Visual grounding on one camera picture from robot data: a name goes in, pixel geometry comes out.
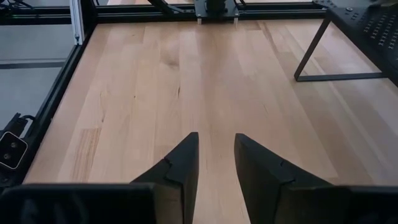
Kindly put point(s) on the black perforated metal stand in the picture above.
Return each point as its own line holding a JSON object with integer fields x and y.
{"x": 373, "y": 28}

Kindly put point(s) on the silver aluminium bracket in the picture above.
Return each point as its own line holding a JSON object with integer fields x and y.
{"x": 76, "y": 21}

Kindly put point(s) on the black aluminium table frame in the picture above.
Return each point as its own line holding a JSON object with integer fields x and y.
{"x": 49, "y": 102}

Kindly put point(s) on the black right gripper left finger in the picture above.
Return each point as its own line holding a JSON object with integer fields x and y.
{"x": 93, "y": 205}

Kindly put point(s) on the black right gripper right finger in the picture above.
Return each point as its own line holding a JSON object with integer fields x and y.
{"x": 311, "y": 205}

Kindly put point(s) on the small table-level camera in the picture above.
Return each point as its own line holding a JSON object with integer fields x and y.
{"x": 11, "y": 151}

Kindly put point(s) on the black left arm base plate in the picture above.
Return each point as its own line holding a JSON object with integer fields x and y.
{"x": 202, "y": 14}

